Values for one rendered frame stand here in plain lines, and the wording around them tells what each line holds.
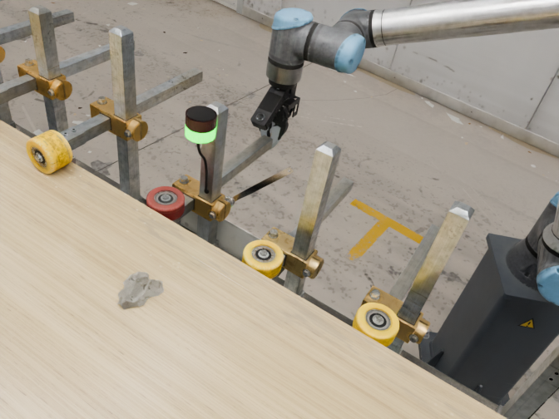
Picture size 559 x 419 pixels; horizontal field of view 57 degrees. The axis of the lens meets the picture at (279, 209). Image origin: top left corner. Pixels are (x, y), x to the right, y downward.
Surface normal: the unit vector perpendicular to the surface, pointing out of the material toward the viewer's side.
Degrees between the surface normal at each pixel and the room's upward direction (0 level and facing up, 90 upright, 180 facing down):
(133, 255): 0
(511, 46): 90
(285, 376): 0
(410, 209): 0
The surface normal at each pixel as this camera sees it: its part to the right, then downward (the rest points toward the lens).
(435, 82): -0.59, 0.47
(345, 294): 0.15, -0.74
